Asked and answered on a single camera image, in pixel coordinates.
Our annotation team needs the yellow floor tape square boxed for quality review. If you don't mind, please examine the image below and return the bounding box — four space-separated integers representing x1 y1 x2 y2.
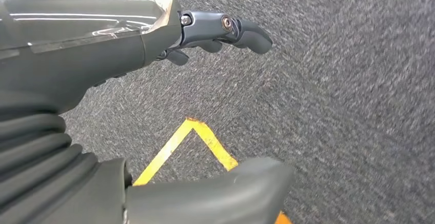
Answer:
132 117 293 224

